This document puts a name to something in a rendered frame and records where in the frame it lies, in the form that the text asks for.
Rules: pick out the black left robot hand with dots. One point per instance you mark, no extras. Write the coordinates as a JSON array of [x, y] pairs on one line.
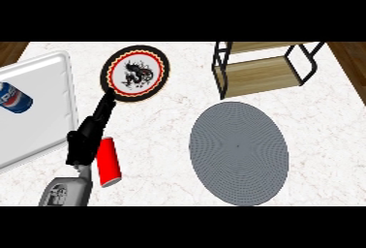
[[87, 135]]

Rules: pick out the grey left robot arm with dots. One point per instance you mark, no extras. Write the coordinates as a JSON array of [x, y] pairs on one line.
[[66, 189]]

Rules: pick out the grey round placemat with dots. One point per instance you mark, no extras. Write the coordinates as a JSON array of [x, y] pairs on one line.
[[238, 153]]

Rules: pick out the black-framed wooden tiered shelf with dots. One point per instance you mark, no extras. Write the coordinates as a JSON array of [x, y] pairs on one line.
[[260, 72]]

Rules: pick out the red can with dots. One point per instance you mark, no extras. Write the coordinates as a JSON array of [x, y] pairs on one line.
[[108, 161]]

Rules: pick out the white rectangular tray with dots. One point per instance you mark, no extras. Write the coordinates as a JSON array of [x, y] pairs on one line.
[[35, 106]]

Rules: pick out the blue soda can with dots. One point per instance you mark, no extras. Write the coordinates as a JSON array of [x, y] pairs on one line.
[[13, 98]]

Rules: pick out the round plate with dragon print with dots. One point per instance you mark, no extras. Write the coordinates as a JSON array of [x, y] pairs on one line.
[[136, 73]]

